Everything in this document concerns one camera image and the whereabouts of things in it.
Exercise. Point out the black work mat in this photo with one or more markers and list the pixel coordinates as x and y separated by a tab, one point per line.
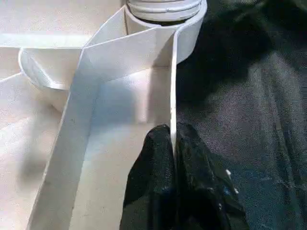
251	95

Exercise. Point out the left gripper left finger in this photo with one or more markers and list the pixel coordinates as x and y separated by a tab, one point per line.
151	187

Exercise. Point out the white plastic table leg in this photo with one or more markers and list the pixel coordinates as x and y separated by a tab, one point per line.
165	9

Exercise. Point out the white plastic table top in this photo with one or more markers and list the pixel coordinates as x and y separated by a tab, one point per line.
72	119

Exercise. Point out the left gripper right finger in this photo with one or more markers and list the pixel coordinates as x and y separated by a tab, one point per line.
204	191

